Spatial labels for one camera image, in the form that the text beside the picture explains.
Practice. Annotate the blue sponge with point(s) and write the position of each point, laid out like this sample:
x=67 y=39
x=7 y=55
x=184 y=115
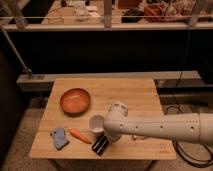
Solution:
x=59 y=138

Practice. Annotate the black object on shelf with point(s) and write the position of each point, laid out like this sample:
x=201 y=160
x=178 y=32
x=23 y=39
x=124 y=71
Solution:
x=132 y=16

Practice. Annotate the diagonal metal strut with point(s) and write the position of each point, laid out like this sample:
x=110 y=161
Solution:
x=26 y=69

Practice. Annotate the orange wooden bowl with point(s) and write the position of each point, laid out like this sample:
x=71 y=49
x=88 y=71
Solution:
x=75 y=101

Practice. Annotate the red basket on shelf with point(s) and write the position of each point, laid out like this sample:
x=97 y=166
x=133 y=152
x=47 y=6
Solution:
x=159 y=13

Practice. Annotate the white plastic bottle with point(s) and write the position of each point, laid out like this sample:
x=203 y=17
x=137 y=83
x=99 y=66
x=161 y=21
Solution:
x=136 y=137

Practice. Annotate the orange toy carrot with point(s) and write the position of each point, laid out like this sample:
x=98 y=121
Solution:
x=77 y=134

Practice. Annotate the grey metal rail beam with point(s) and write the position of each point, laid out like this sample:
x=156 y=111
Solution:
x=164 y=79

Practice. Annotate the white paper cup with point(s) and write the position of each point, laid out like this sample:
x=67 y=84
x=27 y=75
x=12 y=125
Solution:
x=96 y=124

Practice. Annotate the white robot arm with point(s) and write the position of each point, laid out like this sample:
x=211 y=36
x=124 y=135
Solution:
x=189 y=127

